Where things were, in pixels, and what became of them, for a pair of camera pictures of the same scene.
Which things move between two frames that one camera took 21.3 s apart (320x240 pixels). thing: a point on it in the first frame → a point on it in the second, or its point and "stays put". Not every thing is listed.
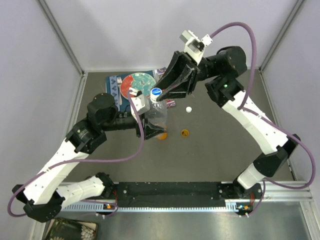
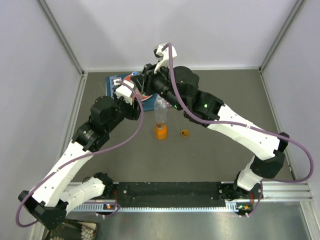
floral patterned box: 64,228 stays put
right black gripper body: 202,69 → 156,82
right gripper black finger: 179,61 → 139,80
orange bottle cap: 184,133 stays put
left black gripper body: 141,117 → 125,110
